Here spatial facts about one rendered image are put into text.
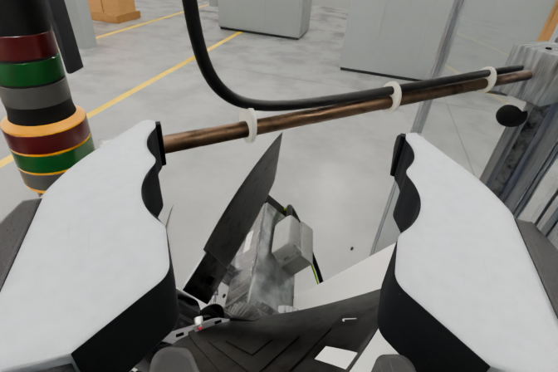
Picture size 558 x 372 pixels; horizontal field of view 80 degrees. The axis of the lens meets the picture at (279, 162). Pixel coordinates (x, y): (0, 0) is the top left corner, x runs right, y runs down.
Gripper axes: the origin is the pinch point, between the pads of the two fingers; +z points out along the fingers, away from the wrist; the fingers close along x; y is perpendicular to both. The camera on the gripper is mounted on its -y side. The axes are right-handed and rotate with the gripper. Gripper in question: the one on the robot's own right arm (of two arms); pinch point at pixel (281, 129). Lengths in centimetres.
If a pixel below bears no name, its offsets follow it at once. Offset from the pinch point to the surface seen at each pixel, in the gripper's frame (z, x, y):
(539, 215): 45, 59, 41
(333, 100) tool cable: 18.4, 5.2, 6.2
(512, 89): 37, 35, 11
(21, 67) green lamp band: 6.3, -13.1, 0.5
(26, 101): 6.2, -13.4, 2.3
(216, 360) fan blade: 5.8, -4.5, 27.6
